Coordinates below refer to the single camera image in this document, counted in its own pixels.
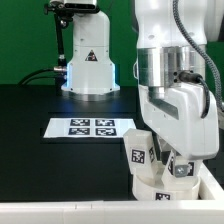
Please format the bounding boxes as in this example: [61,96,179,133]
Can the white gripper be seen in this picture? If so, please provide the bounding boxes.
[138,83,219,178]

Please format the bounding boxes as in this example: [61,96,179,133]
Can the white round stool seat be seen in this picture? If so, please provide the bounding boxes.
[132,175,200,201]

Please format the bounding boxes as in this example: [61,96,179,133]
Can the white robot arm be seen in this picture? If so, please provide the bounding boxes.
[63,0,224,161]

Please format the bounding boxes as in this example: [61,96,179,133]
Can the white L-shaped obstacle fence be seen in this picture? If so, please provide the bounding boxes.
[0,166,224,224]

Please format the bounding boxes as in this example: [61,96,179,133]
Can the white marker sheet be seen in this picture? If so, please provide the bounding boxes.
[44,118,136,138]

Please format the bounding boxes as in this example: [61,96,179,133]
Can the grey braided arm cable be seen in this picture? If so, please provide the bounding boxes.
[171,0,224,120]

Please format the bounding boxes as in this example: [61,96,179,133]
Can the black cables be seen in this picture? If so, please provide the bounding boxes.
[17,66,68,87]

